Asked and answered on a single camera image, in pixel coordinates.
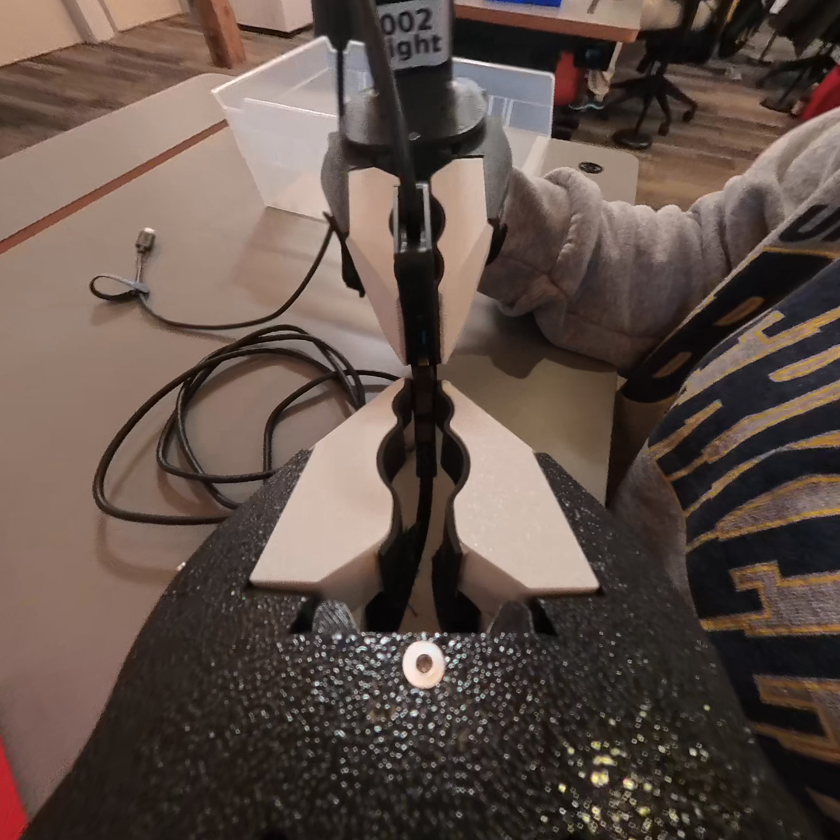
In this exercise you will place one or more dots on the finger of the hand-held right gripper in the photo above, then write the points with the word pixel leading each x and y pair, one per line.
pixel 463 249
pixel 374 249

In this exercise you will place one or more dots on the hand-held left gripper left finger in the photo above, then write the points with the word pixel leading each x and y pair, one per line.
pixel 328 525

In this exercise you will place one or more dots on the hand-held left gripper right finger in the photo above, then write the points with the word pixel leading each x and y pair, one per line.
pixel 518 525

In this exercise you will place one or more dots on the black usb hub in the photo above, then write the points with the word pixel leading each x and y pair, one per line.
pixel 417 295

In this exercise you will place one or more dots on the clear plastic bin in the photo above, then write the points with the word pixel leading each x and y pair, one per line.
pixel 282 131

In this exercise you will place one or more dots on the person's right forearm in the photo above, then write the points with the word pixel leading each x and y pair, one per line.
pixel 623 262

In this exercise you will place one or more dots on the wooden table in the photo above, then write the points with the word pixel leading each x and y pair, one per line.
pixel 558 16

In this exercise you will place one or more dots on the black office chair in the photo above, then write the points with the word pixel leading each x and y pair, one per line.
pixel 663 82

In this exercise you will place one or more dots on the wooden post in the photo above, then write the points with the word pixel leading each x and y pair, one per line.
pixel 220 33

